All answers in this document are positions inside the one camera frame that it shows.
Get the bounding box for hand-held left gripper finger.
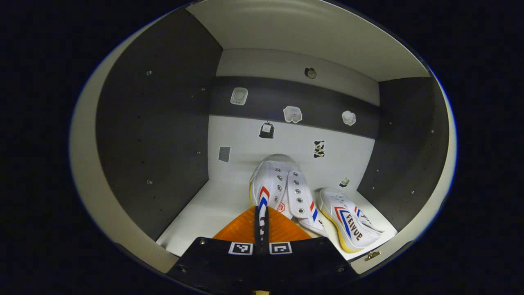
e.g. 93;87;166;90
262;207;359;293
166;206;263;293

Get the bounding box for white striped canvas shoe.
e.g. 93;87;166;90
249;155;329;239
319;188;386;254

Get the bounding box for white grey shoe cabinet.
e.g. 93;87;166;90
95;0;450;263

